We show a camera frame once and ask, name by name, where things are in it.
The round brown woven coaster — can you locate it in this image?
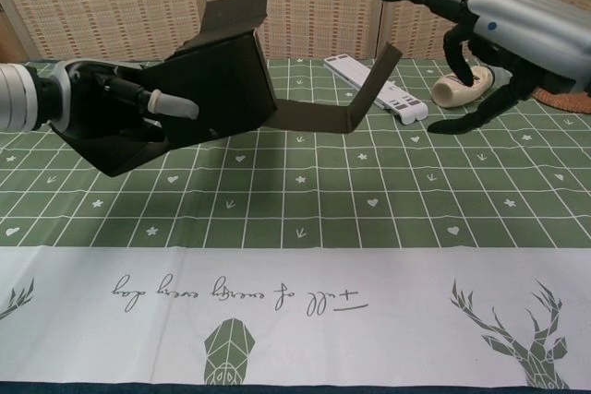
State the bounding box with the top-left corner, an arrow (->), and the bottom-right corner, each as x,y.
535,89 -> 591,114

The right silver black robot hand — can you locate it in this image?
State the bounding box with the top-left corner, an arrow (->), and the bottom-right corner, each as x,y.
376,0 -> 591,137

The white folding stand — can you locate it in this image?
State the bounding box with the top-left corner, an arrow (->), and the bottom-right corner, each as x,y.
322,54 -> 429,126

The cream mayonnaise squeeze bottle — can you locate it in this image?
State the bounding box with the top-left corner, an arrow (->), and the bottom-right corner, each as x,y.
431,65 -> 509,110

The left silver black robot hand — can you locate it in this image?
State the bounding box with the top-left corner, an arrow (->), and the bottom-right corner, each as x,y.
45,59 -> 200,142

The black cardboard box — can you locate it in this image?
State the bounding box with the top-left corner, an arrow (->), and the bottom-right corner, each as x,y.
68,0 -> 403,178

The green checked deer tablecloth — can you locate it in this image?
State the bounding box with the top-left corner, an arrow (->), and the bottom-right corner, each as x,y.
0,55 -> 591,394

